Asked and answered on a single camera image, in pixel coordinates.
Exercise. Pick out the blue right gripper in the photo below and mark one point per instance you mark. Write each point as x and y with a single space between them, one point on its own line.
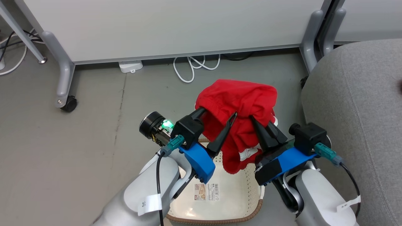
292 159

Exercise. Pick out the printed barcode label sticker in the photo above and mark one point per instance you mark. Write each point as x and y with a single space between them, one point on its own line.
206 192

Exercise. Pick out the grey partition leg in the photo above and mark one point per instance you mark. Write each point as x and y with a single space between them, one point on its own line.
64 75
309 40
333 31

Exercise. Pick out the grey fabric sofa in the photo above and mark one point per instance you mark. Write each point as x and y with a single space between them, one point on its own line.
364 110

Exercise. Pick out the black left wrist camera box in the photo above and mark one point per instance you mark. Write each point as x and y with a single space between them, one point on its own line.
188 130

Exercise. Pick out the cream perforated laundry basket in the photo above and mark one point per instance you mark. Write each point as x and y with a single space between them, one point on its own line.
232 197

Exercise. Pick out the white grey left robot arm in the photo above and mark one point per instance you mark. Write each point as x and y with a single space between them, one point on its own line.
138 194

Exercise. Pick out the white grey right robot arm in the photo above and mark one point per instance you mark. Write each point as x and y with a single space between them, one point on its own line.
317 197

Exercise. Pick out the red shirt with white trim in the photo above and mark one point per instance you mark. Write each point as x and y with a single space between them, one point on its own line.
238 97

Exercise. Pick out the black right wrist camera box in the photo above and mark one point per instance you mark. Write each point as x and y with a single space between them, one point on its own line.
309 136

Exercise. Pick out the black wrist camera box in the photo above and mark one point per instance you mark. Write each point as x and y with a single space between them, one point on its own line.
188 130
309 136

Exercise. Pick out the black caster wheel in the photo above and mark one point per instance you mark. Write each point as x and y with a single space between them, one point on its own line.
69 104
304 82

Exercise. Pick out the large white partition panel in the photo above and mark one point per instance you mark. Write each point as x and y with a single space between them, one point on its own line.
172 25

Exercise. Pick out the thin grey metal table leg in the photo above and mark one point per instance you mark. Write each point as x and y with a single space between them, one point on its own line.
22 33

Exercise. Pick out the white power strip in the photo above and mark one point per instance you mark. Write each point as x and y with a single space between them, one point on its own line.
130 66

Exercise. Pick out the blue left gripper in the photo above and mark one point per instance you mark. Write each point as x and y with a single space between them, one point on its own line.
199 163

